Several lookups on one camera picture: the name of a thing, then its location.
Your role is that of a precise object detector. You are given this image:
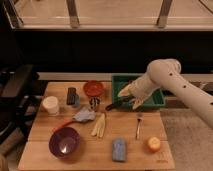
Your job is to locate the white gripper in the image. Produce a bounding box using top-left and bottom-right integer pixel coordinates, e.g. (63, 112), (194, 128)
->
(118, 73), (159, 110)

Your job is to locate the blue sponge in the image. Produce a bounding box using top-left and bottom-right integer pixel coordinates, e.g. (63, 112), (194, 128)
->
(112, 138), (126, 162)

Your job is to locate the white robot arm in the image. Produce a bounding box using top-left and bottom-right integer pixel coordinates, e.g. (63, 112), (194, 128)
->
(118, 59), (213, 129)

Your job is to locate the red bowl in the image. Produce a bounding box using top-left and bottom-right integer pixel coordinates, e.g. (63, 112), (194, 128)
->
(83, 80), (104, 97)

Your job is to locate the purple bowl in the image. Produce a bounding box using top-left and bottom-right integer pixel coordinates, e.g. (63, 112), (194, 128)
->
(49, 127), (80, 158)

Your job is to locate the metal fork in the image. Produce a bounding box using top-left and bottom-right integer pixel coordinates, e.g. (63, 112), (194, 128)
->
(135, 113), (143, 140)

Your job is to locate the green plastic bin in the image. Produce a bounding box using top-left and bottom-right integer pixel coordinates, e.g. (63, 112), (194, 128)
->
(111, 75), (165, 111)

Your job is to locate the black and white small can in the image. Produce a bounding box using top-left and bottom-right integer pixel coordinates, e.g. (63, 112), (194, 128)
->
(89, 97), (100, 112)

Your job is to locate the yellow banana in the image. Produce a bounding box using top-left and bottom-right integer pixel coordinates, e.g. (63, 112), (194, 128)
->
(91, 113), (106, 138)

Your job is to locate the orange apple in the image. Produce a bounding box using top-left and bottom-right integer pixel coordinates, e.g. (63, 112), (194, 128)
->
(147, 137), (161, 152)

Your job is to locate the blue small cup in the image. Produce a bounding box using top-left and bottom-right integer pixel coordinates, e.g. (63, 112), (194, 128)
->
(72, 94), (80, 108)

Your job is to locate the white cup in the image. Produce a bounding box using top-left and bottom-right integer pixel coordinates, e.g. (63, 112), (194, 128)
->
(42, 96), (60, 116)

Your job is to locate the black office chair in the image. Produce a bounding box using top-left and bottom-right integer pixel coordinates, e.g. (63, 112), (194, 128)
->
(0, 65), (39, 145)

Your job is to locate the black handled utensil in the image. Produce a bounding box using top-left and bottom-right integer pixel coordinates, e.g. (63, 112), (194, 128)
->
(105, 96), (133, 111)

